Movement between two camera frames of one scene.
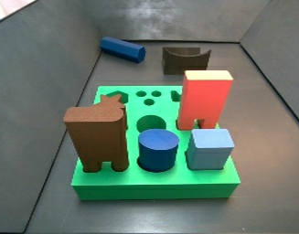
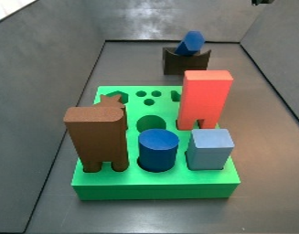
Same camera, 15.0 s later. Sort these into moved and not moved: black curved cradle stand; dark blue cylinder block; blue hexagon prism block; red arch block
Moved: blue hexagon prism block
Not moved: red arch block; black curved cradle stand; dark blue cylinder block
